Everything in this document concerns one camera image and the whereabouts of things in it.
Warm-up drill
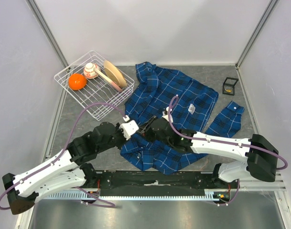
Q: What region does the blue plaid shirt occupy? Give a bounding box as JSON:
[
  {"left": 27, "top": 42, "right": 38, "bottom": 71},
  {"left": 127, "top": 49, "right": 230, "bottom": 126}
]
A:
[{"left": 120, "top": 61, "right": 245, "bottom": 175}]

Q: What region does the amber round brooch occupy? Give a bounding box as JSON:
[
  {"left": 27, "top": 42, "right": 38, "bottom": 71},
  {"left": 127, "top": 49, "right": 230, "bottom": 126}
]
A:
[{"left": 225, "top": 88, "right": 232, "bottom": 93}]

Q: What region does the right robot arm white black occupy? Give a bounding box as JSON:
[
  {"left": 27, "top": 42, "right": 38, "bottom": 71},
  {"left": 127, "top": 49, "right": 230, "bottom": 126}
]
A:
[{"left": 138, "top": 116, "right": 279, "bottom": 188}]

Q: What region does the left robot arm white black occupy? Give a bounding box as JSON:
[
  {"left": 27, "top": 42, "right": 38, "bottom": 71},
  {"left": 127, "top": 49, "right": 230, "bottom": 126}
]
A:
[{"left": 2, "top": 121, "right": 138, "bottom": 215}]

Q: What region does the orange bowl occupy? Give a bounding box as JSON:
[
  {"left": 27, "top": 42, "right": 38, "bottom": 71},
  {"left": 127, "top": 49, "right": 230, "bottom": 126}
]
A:
[{"left": 68, "top": 73, "right": 87, "bottom": 91}]

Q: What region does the beige wooden plate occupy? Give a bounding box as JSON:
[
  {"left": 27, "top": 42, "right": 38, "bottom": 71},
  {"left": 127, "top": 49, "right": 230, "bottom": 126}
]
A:
[{"left": 103, "top": 60, "right": 127, "bottom": 88}]

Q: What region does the white red patterned cup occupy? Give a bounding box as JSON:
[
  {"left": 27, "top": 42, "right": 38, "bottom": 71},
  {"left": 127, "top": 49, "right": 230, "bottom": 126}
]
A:
[{"left": 83, "top": 62, "right": 100, "bottom": 79}]

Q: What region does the right black display box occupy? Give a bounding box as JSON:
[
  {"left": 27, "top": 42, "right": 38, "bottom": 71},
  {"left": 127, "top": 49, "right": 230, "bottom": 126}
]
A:
[{"left": 222, "top": 77, "right": 239, "bottom": 96}]

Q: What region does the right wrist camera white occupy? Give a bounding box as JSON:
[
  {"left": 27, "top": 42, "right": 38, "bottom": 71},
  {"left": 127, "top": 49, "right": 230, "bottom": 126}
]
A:
[{"left": 162, "top": 107, "right": 171, "bottom": 121}]

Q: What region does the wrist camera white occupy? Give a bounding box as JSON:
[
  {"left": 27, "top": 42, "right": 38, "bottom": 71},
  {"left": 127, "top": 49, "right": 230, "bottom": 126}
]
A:
[
  {"left": 120, "top": 115, "right": 139, "bottom": 140},
  {"left": 162, "top": 107, "right": 171, "bottom": 121}
]

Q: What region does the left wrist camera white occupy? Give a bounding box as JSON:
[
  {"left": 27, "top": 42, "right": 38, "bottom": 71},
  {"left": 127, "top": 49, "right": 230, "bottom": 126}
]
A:
[{"left": 120, "top": 115, "right": 139, "bottom": 140}]

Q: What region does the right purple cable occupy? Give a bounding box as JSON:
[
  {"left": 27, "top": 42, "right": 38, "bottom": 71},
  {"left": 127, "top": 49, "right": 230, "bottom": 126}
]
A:
[{"left": 167, "top": 94, "right": 289, "bottom": 207}]

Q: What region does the purple cable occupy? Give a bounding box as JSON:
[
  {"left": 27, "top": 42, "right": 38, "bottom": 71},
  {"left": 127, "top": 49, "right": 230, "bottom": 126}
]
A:
[
  {"left": 167, "top": 94, "right": 289, "bottom": 207},
  {"left": 0, "top": 102, "right": 129, "bottom": 210}
]

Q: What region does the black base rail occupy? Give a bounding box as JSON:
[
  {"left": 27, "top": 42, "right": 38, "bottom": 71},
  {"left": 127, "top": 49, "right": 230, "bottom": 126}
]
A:
[{"left": 82, "top": 170, "right": 237, "bottom": 194}]

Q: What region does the white wire basket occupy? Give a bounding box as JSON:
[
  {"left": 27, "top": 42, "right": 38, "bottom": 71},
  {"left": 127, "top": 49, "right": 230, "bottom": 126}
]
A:
[{"left": 54, "top": 51, "right": 134, "bottom": 108}]

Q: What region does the wooden spoon pink handle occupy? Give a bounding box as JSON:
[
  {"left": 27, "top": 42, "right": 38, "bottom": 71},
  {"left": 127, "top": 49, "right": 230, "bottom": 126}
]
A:
[{"left": 94, "top": 68, "right": 122, "bottom": 93}]

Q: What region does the slotted cable duct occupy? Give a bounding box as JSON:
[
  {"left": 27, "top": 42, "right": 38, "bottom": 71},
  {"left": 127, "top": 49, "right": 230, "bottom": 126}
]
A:
[{"left": 44, "top": 190, "right": 230, "bottom": 201}]

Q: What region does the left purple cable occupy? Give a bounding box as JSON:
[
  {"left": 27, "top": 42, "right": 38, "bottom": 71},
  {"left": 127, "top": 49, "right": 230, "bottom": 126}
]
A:
[{"left": 0, "top": 102, "right": 129, "bottom": 210}]

